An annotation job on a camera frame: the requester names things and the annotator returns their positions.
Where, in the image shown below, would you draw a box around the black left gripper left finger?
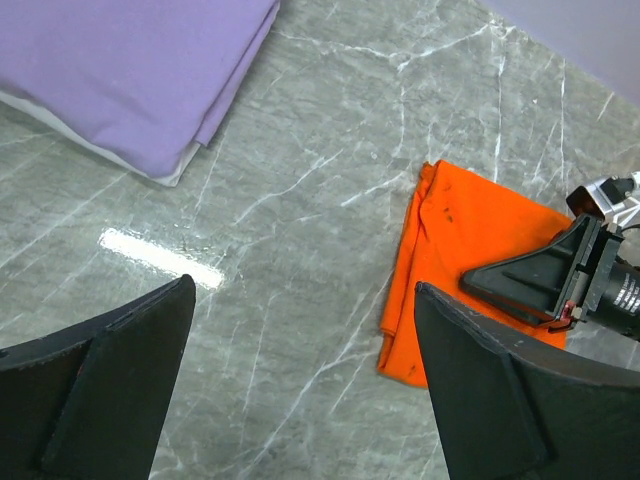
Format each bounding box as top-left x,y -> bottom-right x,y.
1,275 -> 196,479

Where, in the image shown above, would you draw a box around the folded purple t shirt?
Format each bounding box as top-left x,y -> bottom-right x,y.
1,1 -> 280,177

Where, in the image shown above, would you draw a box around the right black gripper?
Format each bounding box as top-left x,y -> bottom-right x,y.
460,214 -> 639,341

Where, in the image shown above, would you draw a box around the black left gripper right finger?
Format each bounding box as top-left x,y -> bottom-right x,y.
415,283 -> 639,479

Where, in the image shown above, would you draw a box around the folded white t shirt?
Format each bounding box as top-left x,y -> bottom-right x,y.
1,91 -> 200,187

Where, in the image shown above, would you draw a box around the orange t shirt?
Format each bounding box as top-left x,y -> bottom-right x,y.
377,160 -> 570,388

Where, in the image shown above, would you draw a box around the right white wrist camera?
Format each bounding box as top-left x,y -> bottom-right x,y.
566,171 -> 639,231

